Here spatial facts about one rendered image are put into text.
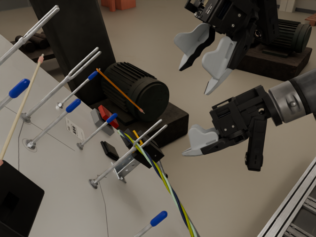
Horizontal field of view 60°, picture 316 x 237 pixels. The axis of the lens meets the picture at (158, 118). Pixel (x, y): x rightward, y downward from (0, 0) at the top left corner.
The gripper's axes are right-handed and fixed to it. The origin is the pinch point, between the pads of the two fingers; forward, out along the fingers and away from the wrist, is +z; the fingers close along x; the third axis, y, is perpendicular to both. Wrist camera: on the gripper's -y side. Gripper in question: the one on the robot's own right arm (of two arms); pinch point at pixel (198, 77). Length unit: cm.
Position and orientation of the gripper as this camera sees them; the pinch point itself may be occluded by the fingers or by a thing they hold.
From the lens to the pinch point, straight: 48.5
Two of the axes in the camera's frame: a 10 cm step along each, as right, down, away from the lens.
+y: -7.7, -1.7, -6.1
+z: -4.7, 8.0, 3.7
